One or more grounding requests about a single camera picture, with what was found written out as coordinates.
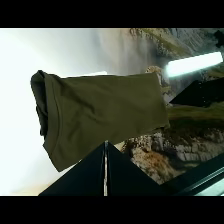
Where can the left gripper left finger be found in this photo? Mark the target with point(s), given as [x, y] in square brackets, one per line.
[85, 176]

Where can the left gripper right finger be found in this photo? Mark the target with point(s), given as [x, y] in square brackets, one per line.
[128, 176]

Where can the olive green T-shirt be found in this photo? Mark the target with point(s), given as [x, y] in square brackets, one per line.
[103, 110]

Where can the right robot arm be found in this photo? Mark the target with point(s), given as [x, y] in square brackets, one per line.
[201, 94]

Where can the silver frame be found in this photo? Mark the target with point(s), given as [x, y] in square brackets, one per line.
[215, 190]

